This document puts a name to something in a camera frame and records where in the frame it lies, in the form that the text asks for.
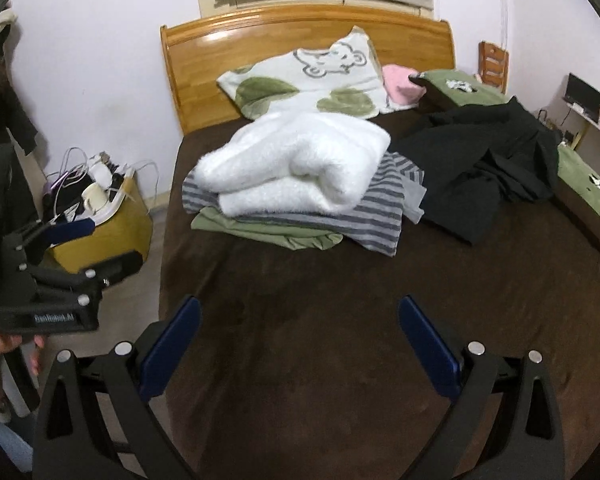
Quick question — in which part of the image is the dark hung coat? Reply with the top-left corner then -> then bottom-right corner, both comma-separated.
0,35 -> 38,156

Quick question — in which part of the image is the black garment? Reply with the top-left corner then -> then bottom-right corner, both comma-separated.
392,96 -> 563,247

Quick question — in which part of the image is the white fuzzy cardigan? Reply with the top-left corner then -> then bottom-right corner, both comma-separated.
195,110 -> 392,217

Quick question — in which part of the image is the grey striped garment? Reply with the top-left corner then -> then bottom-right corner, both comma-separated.
182,152 -> 426,258

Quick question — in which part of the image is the clutter of cables and gadgets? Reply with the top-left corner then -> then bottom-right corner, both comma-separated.
42,147 -> 160,226

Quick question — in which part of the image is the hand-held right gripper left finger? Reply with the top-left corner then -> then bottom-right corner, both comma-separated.
31,296 -> 203,480

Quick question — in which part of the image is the yellow bedside stool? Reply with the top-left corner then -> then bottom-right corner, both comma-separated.
45,175 -> 154,277

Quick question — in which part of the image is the wooden chair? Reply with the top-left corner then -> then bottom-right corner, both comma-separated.
477,41 -> 511,95

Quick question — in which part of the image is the white wall pipe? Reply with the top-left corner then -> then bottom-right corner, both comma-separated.
497,0 -> 511,51

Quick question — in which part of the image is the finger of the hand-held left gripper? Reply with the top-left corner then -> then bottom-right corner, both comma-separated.
7,217 -> 97,261
27,252 -> 144,293

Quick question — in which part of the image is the white desk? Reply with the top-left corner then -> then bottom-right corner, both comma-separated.
560,95 -> 600,151

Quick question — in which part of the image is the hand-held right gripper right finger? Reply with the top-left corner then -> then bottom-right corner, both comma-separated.
398,295 -> 566,480

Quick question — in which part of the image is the pink cloth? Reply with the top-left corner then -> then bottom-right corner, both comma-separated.
381,63 -> 426,113

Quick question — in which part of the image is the green folded garment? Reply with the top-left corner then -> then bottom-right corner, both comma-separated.
190,207 -> 344,252

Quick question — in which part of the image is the brown blanket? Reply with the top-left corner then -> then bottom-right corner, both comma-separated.
157,110 -> 600,480

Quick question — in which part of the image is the wooden headboard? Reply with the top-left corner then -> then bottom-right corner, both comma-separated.
160,4 -> 456,136

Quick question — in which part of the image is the bear print pillow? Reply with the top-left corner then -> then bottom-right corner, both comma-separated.
216,26 -> 387,121

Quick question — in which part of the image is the green cow-print duvet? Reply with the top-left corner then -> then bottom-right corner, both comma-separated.
410,69 -> 600,256

